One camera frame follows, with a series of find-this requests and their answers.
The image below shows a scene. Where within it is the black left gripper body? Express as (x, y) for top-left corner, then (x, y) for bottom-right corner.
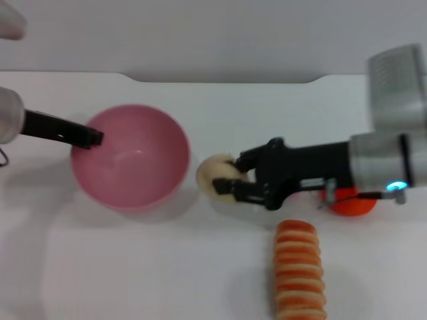
(21, 109), (91, 150)

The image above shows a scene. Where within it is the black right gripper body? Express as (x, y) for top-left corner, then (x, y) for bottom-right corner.
(256, 137), (355, 212)

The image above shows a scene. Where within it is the beige egg yolk pastry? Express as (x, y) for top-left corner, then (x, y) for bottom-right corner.
(195, 153), (252, 203)

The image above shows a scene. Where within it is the pink plastic bowl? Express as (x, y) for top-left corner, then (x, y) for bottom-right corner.
(69, 103), (192, 213)

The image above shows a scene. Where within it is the orange tangerine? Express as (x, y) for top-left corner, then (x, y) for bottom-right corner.
(328, 185), (378, 217)

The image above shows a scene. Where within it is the orange striped bread roll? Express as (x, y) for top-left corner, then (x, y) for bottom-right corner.
(273, 219), (328, 320)

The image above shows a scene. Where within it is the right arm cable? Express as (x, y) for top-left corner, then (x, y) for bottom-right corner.
(316, 178), (408, 210)

